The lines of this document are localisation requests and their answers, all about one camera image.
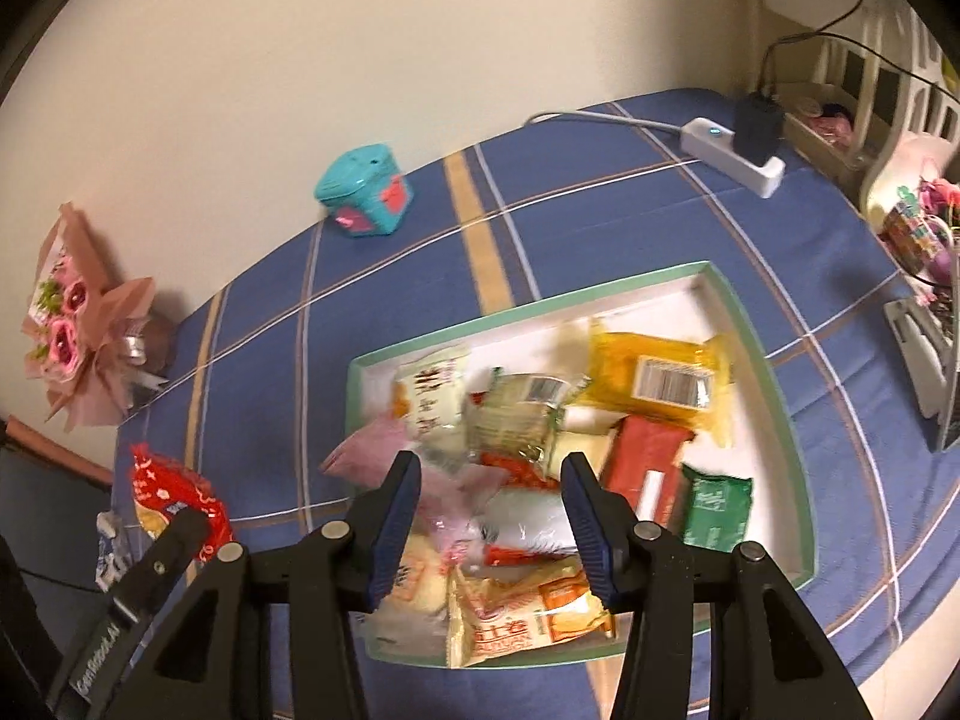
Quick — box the clear white bun packet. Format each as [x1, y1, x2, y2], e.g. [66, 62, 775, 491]
[360, 540, 455, 642]

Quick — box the red gold patterned packet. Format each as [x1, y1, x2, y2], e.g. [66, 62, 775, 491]
[476, 452, 582, 569]

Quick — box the colourful toy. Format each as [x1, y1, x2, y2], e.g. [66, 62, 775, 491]
[881, 180, 960, 280]

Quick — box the white packet with orange print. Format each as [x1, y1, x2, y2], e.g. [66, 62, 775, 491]
[394, 349, 473, 458]

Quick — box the teal toy house box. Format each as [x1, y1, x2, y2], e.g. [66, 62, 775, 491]
[313, 142, 412, 239]

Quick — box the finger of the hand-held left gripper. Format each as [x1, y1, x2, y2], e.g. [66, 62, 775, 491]
[111, 510, 212, 617]

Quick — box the small red snack packet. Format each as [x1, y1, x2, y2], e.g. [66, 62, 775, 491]
[129, 442, 235, 563]

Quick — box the pink flower bouquet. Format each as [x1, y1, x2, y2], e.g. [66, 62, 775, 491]
[21, 202, 177, 432]

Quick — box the crumpled blue white packet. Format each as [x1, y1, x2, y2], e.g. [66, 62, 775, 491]
[94, 510, 140, 593]

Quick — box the yellow snack packet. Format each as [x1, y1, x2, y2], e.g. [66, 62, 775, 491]
[585, 319, 732, 447]

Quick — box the pink snack packet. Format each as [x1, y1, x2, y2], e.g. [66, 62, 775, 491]
[321, 416, 500, 567]

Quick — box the clear green round cookie packet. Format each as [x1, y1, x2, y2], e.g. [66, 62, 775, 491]
[465, 367, 593, 466]

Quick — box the black power adapter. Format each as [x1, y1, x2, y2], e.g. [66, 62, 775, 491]
[733, 92, 785, 162]

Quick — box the white box with green rim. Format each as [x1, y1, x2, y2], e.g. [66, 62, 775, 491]
[346, 261, 817, 670]

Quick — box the cream orange roll cake packet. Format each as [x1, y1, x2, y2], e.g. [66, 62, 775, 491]
[446, 559, 620, 668]

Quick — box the white power strip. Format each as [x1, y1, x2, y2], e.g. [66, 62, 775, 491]
[679, 118, 786, 198]

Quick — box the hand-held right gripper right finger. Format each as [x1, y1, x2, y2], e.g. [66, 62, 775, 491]
[561, 452, 875, 720]

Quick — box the grey stand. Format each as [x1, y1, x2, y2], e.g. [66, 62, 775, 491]
[885, 296, 960, 452]

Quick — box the white slatted rack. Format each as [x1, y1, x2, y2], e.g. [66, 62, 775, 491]
[814, 0, 960, 226]

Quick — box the blue plaid tablecloth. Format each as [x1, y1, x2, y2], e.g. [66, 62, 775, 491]
[112, 86, 960, 720]

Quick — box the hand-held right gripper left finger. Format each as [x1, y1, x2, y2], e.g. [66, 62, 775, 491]
[146, 450, 422, 720]

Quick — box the dark green snack packet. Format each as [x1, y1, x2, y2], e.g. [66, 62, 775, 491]
[675, 463, 753, 550]

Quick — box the black cable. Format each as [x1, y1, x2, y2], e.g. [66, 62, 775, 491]
[757, 0, 960, 100]

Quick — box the white green cracker packet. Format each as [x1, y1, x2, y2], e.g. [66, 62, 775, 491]
[480, 491, 578, 552]

